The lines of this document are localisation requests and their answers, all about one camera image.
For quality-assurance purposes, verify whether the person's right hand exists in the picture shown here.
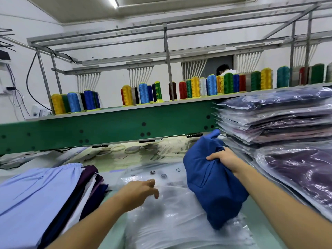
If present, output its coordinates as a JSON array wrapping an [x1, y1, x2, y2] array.
[[206, 148, 250, 177]]

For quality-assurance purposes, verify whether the person's left hand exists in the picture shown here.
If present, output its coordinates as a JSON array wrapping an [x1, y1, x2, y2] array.
[[115, 179, 160, 214]]

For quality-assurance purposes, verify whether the blue garment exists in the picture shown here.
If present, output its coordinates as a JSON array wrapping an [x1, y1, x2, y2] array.
[[183, 128, 250, 230]]

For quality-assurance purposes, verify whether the stack of plastic bags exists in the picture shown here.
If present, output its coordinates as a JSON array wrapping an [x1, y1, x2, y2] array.
[[122, 162, 260, 249]]

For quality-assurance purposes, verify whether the single clear plastic bag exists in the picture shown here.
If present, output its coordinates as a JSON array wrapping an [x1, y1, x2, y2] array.
[[254, 142, 332, 218]]

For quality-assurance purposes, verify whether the stack of bagged garments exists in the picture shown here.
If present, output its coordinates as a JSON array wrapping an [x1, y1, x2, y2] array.
[[214, 85, 332, 222]]

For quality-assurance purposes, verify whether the person's left forearm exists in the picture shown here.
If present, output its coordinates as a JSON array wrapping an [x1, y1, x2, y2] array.
[[61, 197, 130, 249]]

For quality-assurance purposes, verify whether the person's right forearm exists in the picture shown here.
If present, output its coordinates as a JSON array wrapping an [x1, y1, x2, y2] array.
[[234, 166, 332, 249]]

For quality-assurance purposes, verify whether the green machine beam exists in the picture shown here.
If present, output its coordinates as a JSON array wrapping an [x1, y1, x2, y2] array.
[[0, 100, 224, 156]]

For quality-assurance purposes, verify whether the row of coloured thread spools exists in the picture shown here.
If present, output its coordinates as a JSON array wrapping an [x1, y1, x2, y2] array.
[[50, 62, 332, 116]]

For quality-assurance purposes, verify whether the grey metal thread rack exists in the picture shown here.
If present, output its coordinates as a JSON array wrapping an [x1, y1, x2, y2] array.
[[27, 0, 332, 113]]

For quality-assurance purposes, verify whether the white box device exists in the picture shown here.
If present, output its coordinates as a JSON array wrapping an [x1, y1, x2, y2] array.
[[31, 104, 53, 118]]

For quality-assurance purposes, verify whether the black hanging cable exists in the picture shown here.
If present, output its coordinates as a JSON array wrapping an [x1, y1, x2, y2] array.
[[26, 52, 53, 112]]

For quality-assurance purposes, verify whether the wall router with antennas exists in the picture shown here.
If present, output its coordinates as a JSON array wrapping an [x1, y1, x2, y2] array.
[[0, 28, 14, 65]]

